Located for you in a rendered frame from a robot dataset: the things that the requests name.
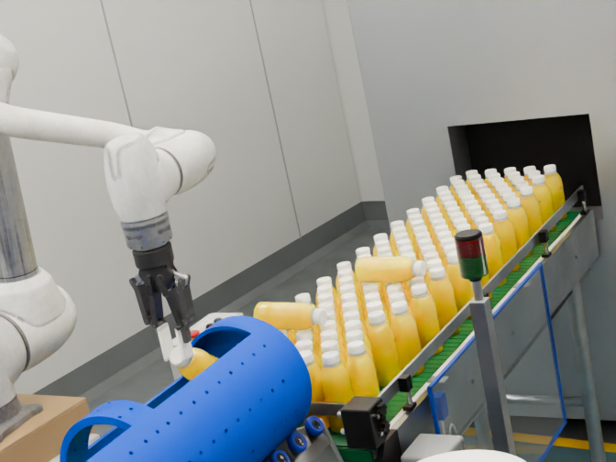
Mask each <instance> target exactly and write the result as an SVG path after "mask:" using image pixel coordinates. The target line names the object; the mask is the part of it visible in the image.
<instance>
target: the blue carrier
mask: <svg viewBox="0 0 616 462"><path fill-rule="evenodd" d="M191 344H192V347H196V348H200V349H202V350H204V351H206V352H208V353H209V354H211V355H213V356H215V357H217V358H219V359H218V360H216V362H215V363H213V364H212V365H211V366H209V367H208V368H207V369H205V370H204V371H203V372H201V373H200V374H199V375H197V376H196V377H195V378H194V379H192V380H191V381H189V380H187V379H186V378H185V377H184V376H180V377H179V378H178V379H176V380H175V381H173V382H172V384H170V385H169V386H168V387H167V388H165V389H164V390H162V391H161V392H160V393H158V394H157V395H156V396H154V397H153V398H152V399H150V400H149V401H147V402H146V403H145V404H142V403H139V402H135V401H126V400H118V401H109V402H106V403H104V404H102V405H100V406H99V407H97V408H96V409H94V410H93V411H92V412H90V413H89V414H87V415H86V416H84V417H83V418H82V419H81V420H80V421H78V422H77V423H75V424H74V425H73V426H72V427H71V428H70V429H69V431H68V432H67V434H66V435H65V436H64V438H63V441H62V444H61V448H60V462H262V461H263V460H264V459H265V458H266V457H267V456H268V455H269V454H270V453H272V452H273V451H274V450H275V449H276V448H277V447H278V446H279V445H280V444H281V443H282V442H283V441H284V440H285V439H286V438H287V437H288V436H289V435H290V434H291V433H292V432H293V431H295V430H296V429H297V428H298V427H299V426H300V425H301V423H302V422H303V421H304V419H305V417H306V415H307V413H308V412H309V409H310V406H311V401H312V383H311V378H310V375H309V371H308V368H307V367H306V364H305V362H304V360H303V357H302V355H301V354H300V352H299V351H298V349H297V348H296V347H295V345H294V344H293V343H292V341H291V340H290V339H289V338H288V337H287V336H286V335H285V334H283V333H282V332H281V331H280V330H278V329H277V328H276V327H274V326H273V325H271V324H268V323H266V322H264V321H262V320H259V319H257V318H254V317H249V316H243V315H236V316H229V317H226V318H224V319H221V320H219V321H217V322H215V323H214V324H212V325H211V326H209V327H208V328H207V329H205V330H204V331H202V332H201V333H200V334H199V335H198V336H197V337H195V338H194V340H193V341H192V342H191ZM94 424H110V425H114V426H115V427H113V428H112V429H111V430H109V431H108V432H107V433H105V434H104V435H102V436H101V437H100V438H99V439H97V440H96V441H95V442H93V443H92V444H91V445H89V446H88V443H89V435H90V433H91V430H92V427H93V425H94Z"/></svg>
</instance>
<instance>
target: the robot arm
mask: <svg viewBox="0 0 616 462"><path fill-rule="evenodd" d="M18 66H19V58H18V55H17V51H16V49H15V47H14V45H13V44H12V43H11V41H10V40H9V39H7V38H6V37H4V36H2V35H0V443H1V442H2V441H3V440H4V439H5V438H6V437H7V436H8V435H10V434H11V433H13V432H14V431H15V430H16V429H17V428H18V427H20V426H21V425H22V424H24V423H25V422H27V421H28V420H29V419H31V418H32V417H33V416H35V415H37V414H38V413H41V412H42V411H43V410H44V409H43V406H42V404H41V403H30V404H20V401H19V399H18V397H17V394H16V391H15V387H14V382H16V381H17V379H18V377H19V376H20V374H21V373H22V372H24V371H26V370H29V369H31V368H33V367H35V366H37V364H39V363H41V362H42V361H44V360H45V359H47V358H48V357H50V356H51V355H52V354H54V353H55V352H56V351H57V350H59V349H60V348H61V347H62V346H63V345H64V344H65V342H66V341H67V340H68V339H69V337H70V336H71V334H72V331H73V329H74V327H75V325H76V321H77V311H76V307H75V304H74V302H73V300H72V297H71V296H70V295H69V293H67V292H66V291H65V290H64V289H63V288H62V287H60V286H59V285H57V284H56V283H55V282H54V280H53V278H52V277H51V275H50V274H49V273H48V272H47V271H45V270H44V269H42V268H41V267H38V265H37V261H36V256H35V252H34V248H33V243H32V239H31V234H30V230H29V226H28V218H27V214H26V209H25V205H24V201H23V196H22V192H21V188H20V183H19V178H18V175H17V166H16V163H15V158H14V153H13V150H12V145H11V140H10V137H12V138H23V139H31V140H39V141H48V142H56V143H64V144H73V145H81V146H89V147H98V148H103V149H104V175H105V180H106V185H107V189H108V192H109V195H110V199H111V202H112V205H113V207H114V208H115V211H116V212H117V214H118V216H119V219H120V222H121V227H122V229H123V233H124V237H125V240H126V246H127V247H128V248H129V249H133V251H132V253H133V257H134V261H135V264H136V267H137V268H138V269H139V270H138V275H136V276H134V277H133V278H131V279H129V283H130V284H131V286H132V288H133V289H134V291H135V295H136V297H137V302H138V306H139V309H140V312H141V315H142V318H143V321H144V324H145V325H151V326H152V327H153V328H154V329H155V333H156V338H157V341H158V342H159V343H160V346H161V350H162V355H163V358H164V361H168V360H170V354H171V351H172V350H173V349H174V347H173V343H172V340H171V332H170V329H169V324H168V323H165V322H166V320H164V316H163V306H162V297H161V294H162V295H163V297H165V298H166V300H167V302H168V305H169V307H170V310H171V313H172V315H173V317H174V320H175V322H176V325H177V327H176V328H175V329H174V330H175V334H176V336H177V340H178V344H179V348H180V351H181V357H182V361H183V362H186V361H188V360H189V359H190V358H192V357H193V356H194V354H193V348H192V344H191V341H192V335H191V331H190V327H189V325H190V324H191V323H192V322H194V321H195V320H196V316H195V311H194V307H193V298H192V293H191V288H190V280H191V276H190V274H189V273H186V274H185V275H183V274H181V273H180V272H178V271H177V269H176V268H175V266H174V264H173V261H174V255H173V250H172V246H171V242H170V240H171V239H172V231H171V224H170V220H169V214H168V212H167V207H166V202H168V201H169V199H170V198H171V197H172V196H173V195H176V194H180V193H184V192H186V191H188V190H190V189H191V188H192V187H194V186H196V185H197V184H198V183H200V182H202V181H203V180H204V179H205V178H206V177H207V176H208V175H209V174H210V172H211V171H212V169H213V168H214V164H215V155H216V150H215V145H214V143H213V141H212V140H211V139H210V138H209V137H208V136H207V135H206V134H204V133H201V132H199V131H194V130H182V129H172V128H166V127H161V126H155V127H153V128H152V129H150V130H142V129H138V128H134V127H132V126H125V125H121V124H118V123H112V122H107V121H102V120H96V119H91V118H84V117H78V116H73V115H62V114H56V113H51V112H44V111H39V110H33V109H27V108H23V107H18V106H13V105H11V104H9V100H10V99H9V97H10V91H11V84H12V81H14V79H15V77H16V75H17V70H18ZM175 280H176V282H175ZM146 285H147V286H146ZM177 285H178V286H177ZM164 323H165V324H164Z"/></svg>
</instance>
